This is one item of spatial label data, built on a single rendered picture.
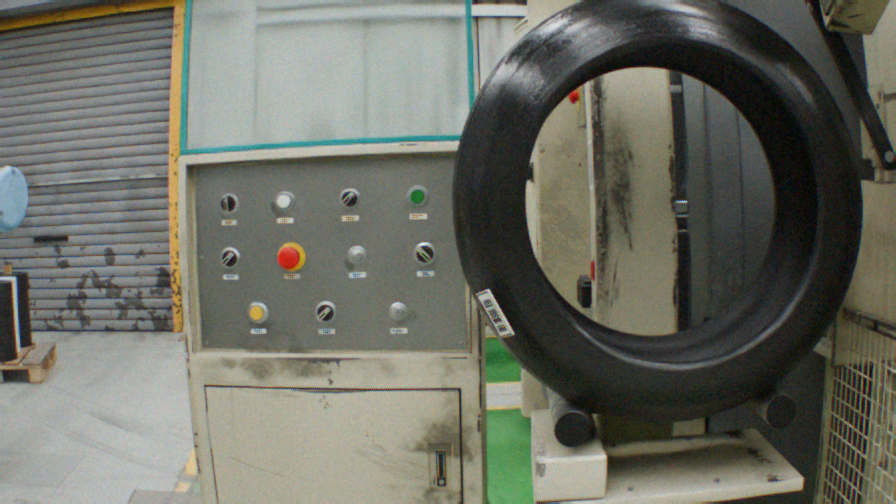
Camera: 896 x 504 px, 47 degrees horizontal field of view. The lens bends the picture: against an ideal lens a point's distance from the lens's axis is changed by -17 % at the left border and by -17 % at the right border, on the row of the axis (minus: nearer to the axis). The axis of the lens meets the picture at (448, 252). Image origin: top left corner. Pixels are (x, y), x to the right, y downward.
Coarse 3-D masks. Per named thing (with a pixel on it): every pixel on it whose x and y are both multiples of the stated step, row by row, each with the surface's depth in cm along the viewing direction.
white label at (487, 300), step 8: (480, 296) 142; (488, 296) 139; (488, 304) 141; (496, 304) 139; (488, 312) 142; (496, 312) 140; (496, 320) 141; (504, 320) 139; (496, 328) 142; (504, 328) 140; (504, 336) 141
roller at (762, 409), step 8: (768, 392) 143; (776, 392) 141; (752, 400) 148; (760, 400) 144; (768, 400) 140; (776, 400) 138; (784, 400) 138; (792, 400) 138; (752, 408) 150; (760, 408) 143; (768, 408) 139; (776, 408) 138; (784, 408) 138; (792, 408) 138; (768, 416) 139; (776, 416) 138; (784, 416) 138; (792, 416) 138; (776, 424) 138; (784, 424) 138
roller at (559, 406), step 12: (552, 396) 158; (552, 408) 151; (564, 408) 144; (576, 408) 143; (552, 420) 146; (564, 420) 140; (576, 420) 140; (588, 420) 140; (564, 432) 140; (576, 432) 140; (588, 432) 140; (564, 444) 140; (576, 444) 140
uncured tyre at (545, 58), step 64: (640, 0) 138; (704, 0) 139; (512, 64) 140; (576, 64) 137; (640, 64) 163; (704, 64) 162; (768, 64) 136; (512, 128) 138; (768, 128) 162; (832, 128) 136; (512, 192) 138; (832, 192) 136; (512, 256) 139; (768, 256) 164; (832, 256) 137; (512, 320) 140; (576, 320) 165; (768, 320) 162; (832, 320) 141; (576, 384) 141; (640, 384) 139; (704, 384) 138; (768, 384) 141
